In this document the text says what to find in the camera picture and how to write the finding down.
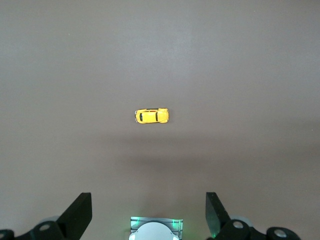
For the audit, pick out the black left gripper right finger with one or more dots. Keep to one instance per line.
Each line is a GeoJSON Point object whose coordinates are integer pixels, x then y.
{"type": "Point", "coordinates": [217, 217]}

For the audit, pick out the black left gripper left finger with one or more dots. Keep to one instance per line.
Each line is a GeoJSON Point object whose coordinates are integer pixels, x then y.
{"type": "Point", "coordinates": [75, 215]}

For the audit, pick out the yellow beetle toy car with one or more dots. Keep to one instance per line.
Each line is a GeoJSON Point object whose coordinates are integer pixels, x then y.
{"type": "Point", "coordinates": [150, 117]}

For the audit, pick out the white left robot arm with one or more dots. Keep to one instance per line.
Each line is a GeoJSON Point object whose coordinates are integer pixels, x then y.
{"type": "Point", "coordinates": [155, 231]}

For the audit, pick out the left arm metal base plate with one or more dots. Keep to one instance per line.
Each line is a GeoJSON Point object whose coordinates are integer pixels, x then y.
{"type": "Point", "coordinates": [140, 220]}

